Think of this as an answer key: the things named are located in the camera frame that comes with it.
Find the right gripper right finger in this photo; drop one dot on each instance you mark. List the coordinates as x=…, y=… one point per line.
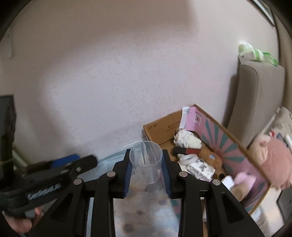
x=225, y=215

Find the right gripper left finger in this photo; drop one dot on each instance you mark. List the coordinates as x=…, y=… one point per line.
x=69, y=213

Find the clear plastic measuring cup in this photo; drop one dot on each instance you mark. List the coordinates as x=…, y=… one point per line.
x=146, y=158

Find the person's left hand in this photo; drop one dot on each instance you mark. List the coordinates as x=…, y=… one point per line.
x=22, y=226

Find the white rectangular case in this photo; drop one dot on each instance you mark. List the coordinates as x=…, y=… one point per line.
x=228, y=182

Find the pink fluffy cloth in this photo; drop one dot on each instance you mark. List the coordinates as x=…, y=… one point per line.
x=245, y=178

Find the white floral tissue pack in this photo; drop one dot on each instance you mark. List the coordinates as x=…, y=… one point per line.
x=201, y=170

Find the brown plush toy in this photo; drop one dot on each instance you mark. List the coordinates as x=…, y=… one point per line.
x=210, y=157

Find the cardboard box with pink lining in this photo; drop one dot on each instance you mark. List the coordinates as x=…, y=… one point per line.
x=216, y=138

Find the pink plush pig toy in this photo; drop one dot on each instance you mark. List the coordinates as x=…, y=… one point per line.
x=273, y=159

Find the light blue floral bedsheet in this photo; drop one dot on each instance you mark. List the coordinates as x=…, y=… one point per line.
x=146, y=211

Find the red black lipstick box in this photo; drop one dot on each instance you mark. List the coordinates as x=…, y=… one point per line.
x=184, y=151

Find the white dotted rolled cloth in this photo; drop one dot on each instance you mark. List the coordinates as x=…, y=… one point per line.
x=186, y=139

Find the green white wet wipes pack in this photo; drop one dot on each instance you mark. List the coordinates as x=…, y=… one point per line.
x=248, y=53

